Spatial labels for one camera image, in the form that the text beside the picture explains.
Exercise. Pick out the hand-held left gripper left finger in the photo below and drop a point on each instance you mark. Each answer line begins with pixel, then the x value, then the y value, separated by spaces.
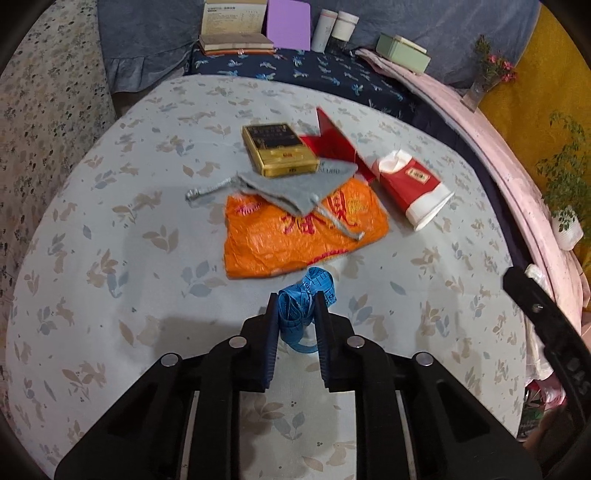
pixel 272 341

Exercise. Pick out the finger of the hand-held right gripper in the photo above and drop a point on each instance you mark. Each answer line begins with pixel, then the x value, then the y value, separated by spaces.
pixel 545 318

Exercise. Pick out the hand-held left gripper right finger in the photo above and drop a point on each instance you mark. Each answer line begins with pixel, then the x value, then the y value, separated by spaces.
pixel 323 341

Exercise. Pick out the blue measuring tape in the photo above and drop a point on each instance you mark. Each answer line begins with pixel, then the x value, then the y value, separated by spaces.
pixel 304 286

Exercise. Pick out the orange plastic bag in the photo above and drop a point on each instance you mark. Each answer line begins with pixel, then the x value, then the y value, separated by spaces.
pixel 277 244

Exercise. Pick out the red white carton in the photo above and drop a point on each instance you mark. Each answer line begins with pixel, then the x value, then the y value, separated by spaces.
pixel 415 184

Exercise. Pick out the gold cigarette box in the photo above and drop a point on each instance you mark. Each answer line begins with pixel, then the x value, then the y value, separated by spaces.
pixel 272 143

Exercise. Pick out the potted plant in white pot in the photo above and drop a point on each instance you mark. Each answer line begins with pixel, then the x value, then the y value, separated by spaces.
pixel 568 230

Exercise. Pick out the pink table cloth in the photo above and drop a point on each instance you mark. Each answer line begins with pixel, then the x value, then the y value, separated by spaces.
pixel 531 194

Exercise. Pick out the dark purple cloth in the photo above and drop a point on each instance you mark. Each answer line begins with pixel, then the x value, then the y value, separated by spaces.
pixel 485 157

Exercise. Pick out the glass vase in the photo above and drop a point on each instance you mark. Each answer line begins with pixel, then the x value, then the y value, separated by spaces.
pixel 475 94

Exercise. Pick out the mustard yellow cloth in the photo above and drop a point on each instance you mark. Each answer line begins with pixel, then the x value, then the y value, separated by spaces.
pixel 545 69

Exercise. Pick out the pink flower sprig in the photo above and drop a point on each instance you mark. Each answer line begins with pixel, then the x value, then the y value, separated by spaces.
pixel 496 62

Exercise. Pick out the navy leaf print cloth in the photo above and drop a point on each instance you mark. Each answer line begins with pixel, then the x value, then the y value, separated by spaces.
pixel 323 78

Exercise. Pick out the green tissue box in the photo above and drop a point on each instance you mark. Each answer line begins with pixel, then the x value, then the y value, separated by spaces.
pixel 401 54

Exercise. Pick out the white tube bottle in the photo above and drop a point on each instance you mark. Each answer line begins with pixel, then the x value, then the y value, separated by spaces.
pixel 322 30

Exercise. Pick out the white capped jar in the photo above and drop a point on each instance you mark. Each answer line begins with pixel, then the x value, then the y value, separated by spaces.
pixel 345 27

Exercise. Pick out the purple notebook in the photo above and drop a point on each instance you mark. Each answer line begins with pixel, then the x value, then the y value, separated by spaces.
pixel 288 25

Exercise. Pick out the speckled floral cloth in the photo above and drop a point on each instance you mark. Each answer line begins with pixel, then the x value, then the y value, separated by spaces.
pixel 41 115

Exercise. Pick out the open book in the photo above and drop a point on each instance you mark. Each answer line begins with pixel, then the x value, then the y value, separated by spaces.
pixel 231 21

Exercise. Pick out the blue backdrop cloth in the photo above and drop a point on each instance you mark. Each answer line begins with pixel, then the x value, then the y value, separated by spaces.
pixel 147 37

